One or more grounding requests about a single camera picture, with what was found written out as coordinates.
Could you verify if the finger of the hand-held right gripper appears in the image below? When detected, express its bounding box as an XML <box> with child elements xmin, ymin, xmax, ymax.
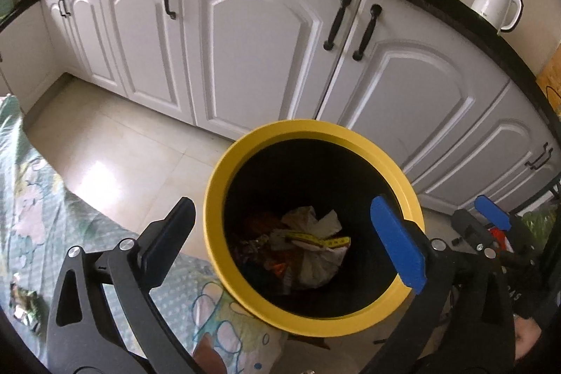
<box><xmin>451</xmin><ymin>209</ymin><xmax>498</xmax><ymax>256</ymax></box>
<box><xmin>474</xmin><ymin>194</ymin><xmax>527</xmax><ymax>252</ymax></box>

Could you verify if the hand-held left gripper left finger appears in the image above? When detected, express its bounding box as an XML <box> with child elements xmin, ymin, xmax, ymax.
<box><xmin>46</xmin><ymin>196</ymin><xmax>202</xmax><ymax>374</ymax></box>

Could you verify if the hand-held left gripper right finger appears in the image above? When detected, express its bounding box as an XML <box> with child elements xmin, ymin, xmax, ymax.
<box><xmin>364</xmin><ymin>194</ymin><xmax>518</xmax><ymax>374</ymax></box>

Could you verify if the yellow trash bin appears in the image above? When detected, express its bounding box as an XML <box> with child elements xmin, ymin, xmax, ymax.
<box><xmin>204</xmin><ymin>120</ymin><xmax>426</xmax><ymax>337</ymax></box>

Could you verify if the white orange printed plastic bag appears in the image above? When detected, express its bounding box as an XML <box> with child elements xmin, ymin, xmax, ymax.
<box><xmin>269</xmin><ymin>205</ymin><xmax>351</xmax><ymax>291</ymax></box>

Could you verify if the person's right forearm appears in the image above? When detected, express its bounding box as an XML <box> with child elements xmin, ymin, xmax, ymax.
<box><xmin>514</xmin><ymin>310</ymin><xmax>546</xmax><ymax>363</ymax></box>

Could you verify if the red packet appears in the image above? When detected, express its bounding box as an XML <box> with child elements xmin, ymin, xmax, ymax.
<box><xmin>488</xmin><ymin>225</ymin><xmax>511</xmax><ymax>254</ymax></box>

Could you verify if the clear plastic bag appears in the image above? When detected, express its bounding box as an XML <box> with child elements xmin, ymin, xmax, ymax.
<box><xmin>519</xmin><ymin>203</ymin><xmax>559</xmax><ymax>252</ymax></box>

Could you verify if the yellow measuring tape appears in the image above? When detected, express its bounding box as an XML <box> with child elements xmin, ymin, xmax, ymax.
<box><xmin>285</xmin><ymin>230</ymin><xmax>351</xmax><ymax>250</ymax></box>

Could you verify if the orange snack wrapper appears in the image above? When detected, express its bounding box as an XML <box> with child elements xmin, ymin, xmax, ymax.
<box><xmin>263</xmin><ymin>256</ymin><xmax>299</xmax><ymax>283</ymax></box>

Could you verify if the printed blanket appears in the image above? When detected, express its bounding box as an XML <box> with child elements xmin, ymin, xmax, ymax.
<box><xmin>0</xmin><ymin>94</ymin><xmax>290</xmax><ymax>374</ymax></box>

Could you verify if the yellow board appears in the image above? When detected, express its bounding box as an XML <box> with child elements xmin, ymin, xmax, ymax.
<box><xmin>537</xmin><ymin>50</ymin><xmax>561</xmax><ymax>116</ymax></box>

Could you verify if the wide white cabinet door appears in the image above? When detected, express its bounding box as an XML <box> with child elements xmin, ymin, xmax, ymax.
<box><xmin>316</xmin><ymin>0</ymin><xmax>513</xmax><ymax>199</ymax></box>

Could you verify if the green foil wrapper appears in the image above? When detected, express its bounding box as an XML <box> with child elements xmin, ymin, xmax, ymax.
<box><xmin>9</xmin><ymin>273</ymin><xmax>45</xmax><ymax>331</ymax></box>

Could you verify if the narrow white cabinet door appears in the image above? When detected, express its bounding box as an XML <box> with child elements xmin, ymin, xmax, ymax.
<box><xmin>97</xmin><ymin>0</ymin><xmax>196</xmax><ymax>125</ymax></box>
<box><xmin>41</xmin><ymin>0</ymin><xmax>129</xmax><ymax>96</ymax></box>

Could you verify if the white electric kettle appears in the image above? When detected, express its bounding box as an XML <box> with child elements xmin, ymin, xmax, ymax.
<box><xmin>471</xmin><ymin>0</ymin><xmax>524</xmax><ymax>35</ymax></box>

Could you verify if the white side cabinet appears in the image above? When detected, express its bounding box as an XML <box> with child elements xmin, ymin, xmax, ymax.
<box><xmin>0</xmin><ymin>1</ymin><xmax>66</xmax><ymax>114</ymax></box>

